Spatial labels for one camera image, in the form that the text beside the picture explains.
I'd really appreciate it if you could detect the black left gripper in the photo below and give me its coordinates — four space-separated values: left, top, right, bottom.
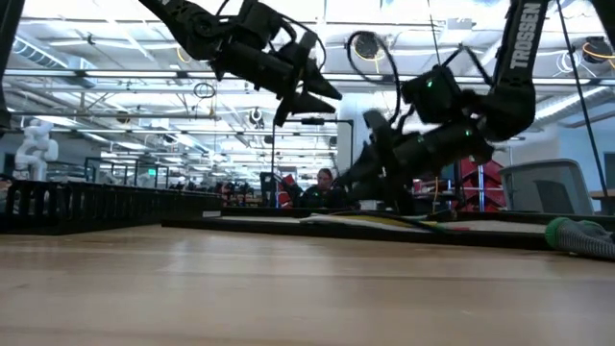
210 40 343 129

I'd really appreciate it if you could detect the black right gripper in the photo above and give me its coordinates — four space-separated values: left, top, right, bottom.
333 122 496 216

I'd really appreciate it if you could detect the black duct cover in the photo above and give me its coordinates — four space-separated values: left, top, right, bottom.
160 213 552 251

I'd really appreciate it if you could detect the black slotted cable duct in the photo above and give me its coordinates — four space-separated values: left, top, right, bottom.
0 180 226 236

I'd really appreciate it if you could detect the white building column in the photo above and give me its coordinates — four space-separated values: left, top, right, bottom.
335 90 381 174

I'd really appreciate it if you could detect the rack of red bins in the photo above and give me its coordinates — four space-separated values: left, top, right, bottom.
451 156 509 212

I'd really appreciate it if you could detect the grey mesh office chair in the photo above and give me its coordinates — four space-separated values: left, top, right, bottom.
498 158 597 216

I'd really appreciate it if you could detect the long ceiling light bar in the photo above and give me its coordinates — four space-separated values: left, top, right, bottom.
0 68 615 86

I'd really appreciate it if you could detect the black background camera frame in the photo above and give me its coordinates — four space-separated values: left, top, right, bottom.
270 116 356 208

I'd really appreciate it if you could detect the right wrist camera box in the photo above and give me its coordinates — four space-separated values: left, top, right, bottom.
362 109 400 155

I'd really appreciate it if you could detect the black ceiling cord reel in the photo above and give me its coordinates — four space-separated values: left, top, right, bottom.
580 36 615 65
353 31 381 62

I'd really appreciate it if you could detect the black hanging cable loop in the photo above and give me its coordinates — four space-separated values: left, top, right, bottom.
192 81 217 100

